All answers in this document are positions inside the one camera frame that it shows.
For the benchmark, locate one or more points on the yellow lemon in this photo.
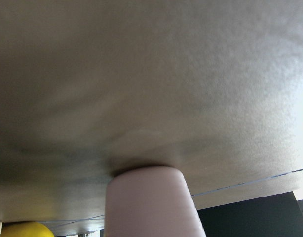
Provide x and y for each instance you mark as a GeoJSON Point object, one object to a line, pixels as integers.
{"type": "Point", "coordinates": [26, 229]}

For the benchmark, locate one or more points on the pink cup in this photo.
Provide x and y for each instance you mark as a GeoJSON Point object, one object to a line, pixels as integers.
{"type": "Point", "coordinates": [151, 202]}

